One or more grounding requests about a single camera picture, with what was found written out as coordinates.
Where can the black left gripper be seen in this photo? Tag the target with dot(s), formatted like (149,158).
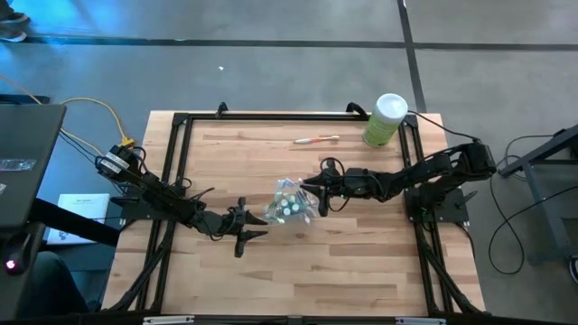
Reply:
(221,223)

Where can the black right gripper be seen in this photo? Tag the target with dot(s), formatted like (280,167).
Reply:
(357,182)

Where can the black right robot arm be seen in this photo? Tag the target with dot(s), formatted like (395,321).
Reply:
(429,173)

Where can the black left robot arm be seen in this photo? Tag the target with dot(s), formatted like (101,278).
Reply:
(153,194)

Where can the green disinfecting wipes canister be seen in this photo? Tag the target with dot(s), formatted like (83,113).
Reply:
(384,126)

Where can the white booklet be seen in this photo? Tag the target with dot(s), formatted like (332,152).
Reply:
(86,207)

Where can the black support beam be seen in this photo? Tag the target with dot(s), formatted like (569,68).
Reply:
(72,223)

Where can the person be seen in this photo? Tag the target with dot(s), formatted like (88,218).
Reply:
(54,284)
(13,27)
(574,268)

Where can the grey metal stand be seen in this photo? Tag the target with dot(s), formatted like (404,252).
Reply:
(548,203)

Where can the black device with light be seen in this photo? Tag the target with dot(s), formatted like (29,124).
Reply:
(18,253)

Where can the black desk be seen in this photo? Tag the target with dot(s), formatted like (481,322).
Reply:
(27,135)

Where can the clear plastic bag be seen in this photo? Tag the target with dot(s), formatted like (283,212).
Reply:
(15,164)

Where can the black aluminium table frame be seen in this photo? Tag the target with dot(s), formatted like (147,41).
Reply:
(289,116)

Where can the silver corner bracket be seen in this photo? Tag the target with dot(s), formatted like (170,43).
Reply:
(167,319)
(420,321)

